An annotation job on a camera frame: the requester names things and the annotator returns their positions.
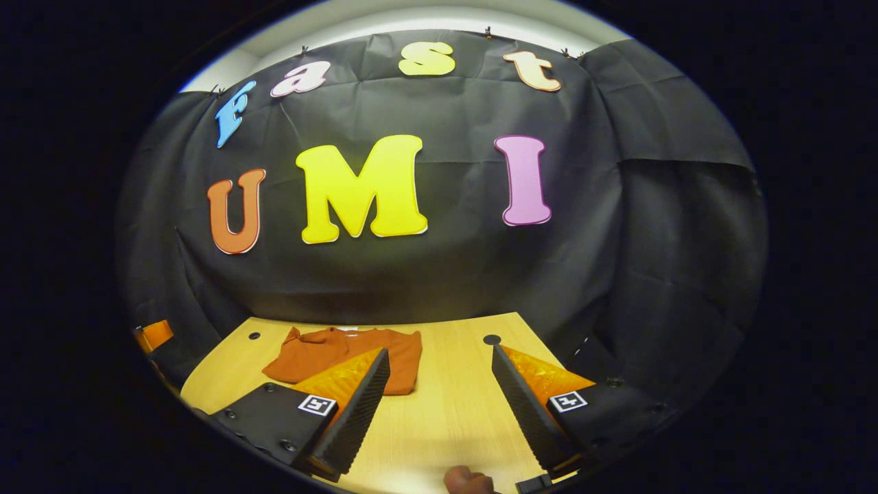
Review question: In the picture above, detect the rust orange button coat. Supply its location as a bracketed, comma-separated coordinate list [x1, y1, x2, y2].
[262, 327, 423, 396]

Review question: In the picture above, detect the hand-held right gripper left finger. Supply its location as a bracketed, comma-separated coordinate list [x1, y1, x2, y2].
[209, 346, 392, 481]

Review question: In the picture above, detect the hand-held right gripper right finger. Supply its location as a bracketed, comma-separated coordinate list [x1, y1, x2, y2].
[492, 343, 676, 474]

